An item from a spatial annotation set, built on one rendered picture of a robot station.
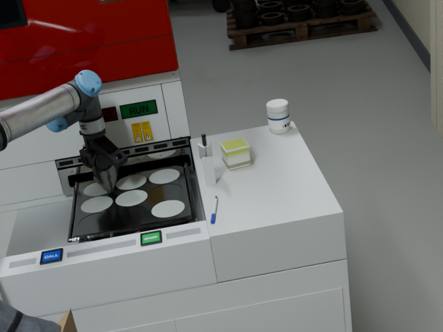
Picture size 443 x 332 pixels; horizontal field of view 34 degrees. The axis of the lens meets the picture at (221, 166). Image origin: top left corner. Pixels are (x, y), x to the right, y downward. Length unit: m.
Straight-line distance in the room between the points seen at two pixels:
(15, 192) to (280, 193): 0.95
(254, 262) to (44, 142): 0.86
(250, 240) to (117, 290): 0.37
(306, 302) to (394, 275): 1.32
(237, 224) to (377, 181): 2.21
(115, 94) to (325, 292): 0.91
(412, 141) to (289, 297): 2.57
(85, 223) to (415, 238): 1.84
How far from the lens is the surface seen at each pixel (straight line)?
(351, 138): 4.54
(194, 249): 1.88
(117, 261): 1.89
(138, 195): 2.27
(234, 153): 2.15
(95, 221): 2.19
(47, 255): 1.95
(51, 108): 1.93
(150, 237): 1.91
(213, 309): 2.00
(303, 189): 2.02
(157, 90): 2.35
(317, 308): 2.05
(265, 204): 1.97
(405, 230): 3.61
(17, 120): 1.86
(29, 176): 2.49
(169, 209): 2.16
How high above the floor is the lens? 1.95
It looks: 26 degrees down
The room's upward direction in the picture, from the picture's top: 9 degrees counter-clockwise
